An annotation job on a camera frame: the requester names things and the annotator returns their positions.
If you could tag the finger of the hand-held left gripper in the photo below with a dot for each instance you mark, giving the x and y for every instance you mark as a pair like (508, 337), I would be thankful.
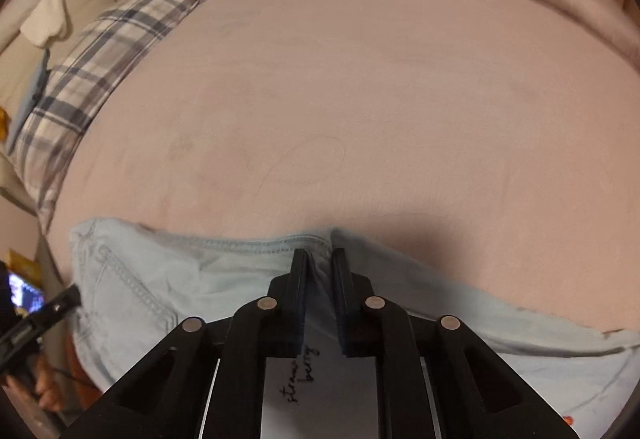
(50, 315)

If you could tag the blue cloth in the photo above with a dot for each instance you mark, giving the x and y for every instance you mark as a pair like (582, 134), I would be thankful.
(35, 89)

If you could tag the person's left hand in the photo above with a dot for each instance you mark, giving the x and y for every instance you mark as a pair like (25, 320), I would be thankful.
(47, 389)

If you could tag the lit screen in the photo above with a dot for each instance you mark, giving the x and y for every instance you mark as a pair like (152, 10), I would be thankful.
(22, 294)

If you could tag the yellow box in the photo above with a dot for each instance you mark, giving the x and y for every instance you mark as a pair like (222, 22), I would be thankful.
(22, 264)

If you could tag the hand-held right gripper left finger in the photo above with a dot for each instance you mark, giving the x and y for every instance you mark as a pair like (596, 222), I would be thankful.
(295, 309)

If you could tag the large blue plaid pillow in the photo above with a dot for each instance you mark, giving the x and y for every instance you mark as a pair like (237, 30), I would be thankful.
(100, 59)

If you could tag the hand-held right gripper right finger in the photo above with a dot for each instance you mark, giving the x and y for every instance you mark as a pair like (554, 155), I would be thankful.
(350, 314)

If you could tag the light blue strawberry print pants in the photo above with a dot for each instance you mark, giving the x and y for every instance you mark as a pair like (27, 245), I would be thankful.
(200, 279)

